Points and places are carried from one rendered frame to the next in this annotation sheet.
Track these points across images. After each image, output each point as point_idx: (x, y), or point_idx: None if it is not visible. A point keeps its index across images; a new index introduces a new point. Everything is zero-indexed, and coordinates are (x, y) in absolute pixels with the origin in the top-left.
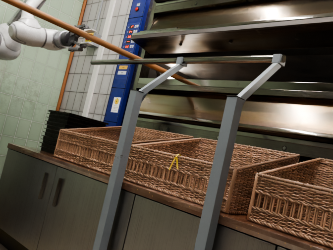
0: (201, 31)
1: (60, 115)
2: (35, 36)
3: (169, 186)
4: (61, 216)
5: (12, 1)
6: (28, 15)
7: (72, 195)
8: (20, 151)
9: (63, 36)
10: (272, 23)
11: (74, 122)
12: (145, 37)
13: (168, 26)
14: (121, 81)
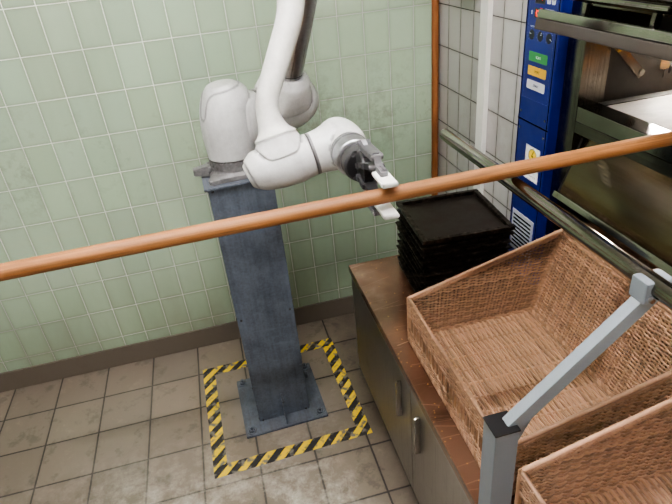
0: None
1: (412, 235)
2: (295, 173)
3: None
4: (430, 479)
5: (182, 242)
6: (269, 127)
7: (437, 465)
8: (363, 298)
9: (344, 169)
10: None
11: (438, 254)
12: (571, 37)
13: None
14: (537, 109)
